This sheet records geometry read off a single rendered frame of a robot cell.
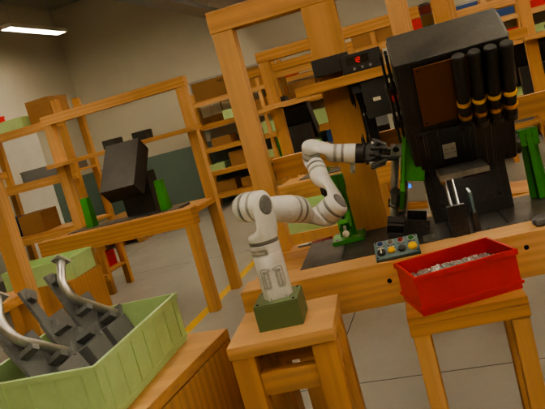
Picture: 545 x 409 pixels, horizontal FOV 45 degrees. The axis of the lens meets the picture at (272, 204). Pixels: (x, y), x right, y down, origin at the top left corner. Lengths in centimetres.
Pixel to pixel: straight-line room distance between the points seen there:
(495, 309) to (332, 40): 133
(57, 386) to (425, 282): 105
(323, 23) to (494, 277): 130
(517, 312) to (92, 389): 118
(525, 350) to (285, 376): 69
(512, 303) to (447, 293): 18
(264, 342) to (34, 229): 621
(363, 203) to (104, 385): 142
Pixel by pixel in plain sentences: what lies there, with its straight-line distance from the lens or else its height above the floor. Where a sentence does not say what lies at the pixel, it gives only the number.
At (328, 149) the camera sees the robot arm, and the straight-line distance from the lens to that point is 253.
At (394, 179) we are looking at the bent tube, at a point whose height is 111.
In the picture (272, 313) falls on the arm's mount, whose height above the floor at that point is 90.
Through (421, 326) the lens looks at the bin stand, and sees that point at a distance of 200.
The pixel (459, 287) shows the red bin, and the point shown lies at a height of 85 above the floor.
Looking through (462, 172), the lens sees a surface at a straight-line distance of 227.
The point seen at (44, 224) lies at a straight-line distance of 792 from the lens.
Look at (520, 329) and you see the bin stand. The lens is 204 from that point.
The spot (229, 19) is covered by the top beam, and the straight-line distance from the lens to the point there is 287.
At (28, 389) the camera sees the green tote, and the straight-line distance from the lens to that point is 196.
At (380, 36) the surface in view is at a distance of 945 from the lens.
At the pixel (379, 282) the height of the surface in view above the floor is 83.
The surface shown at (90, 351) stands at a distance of 219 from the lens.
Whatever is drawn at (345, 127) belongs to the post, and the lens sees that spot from 279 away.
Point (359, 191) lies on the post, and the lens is 282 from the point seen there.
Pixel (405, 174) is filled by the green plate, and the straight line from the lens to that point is 244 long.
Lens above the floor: 147
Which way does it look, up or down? 8 degrees down
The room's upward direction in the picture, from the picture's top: 15 degrees counter-clockwise
